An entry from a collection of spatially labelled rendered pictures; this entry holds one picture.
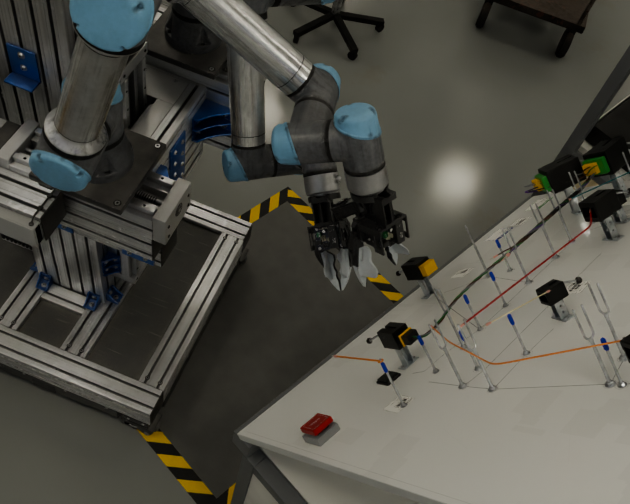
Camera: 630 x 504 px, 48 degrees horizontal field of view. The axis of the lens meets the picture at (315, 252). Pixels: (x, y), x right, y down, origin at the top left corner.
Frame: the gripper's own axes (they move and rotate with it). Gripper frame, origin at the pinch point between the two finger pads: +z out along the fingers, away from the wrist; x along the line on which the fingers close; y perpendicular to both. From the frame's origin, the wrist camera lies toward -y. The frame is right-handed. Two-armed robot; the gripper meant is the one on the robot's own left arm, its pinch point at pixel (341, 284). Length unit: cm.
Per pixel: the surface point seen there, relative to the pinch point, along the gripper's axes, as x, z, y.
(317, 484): -13.6, 45.3, -1.3
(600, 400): 47, 19, 39
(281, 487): -20.9, 44.0, 2.6
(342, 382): -3.3, 21.8, 0.3
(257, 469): -26.1, 39.5, 2.3
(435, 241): 5, 4, -165
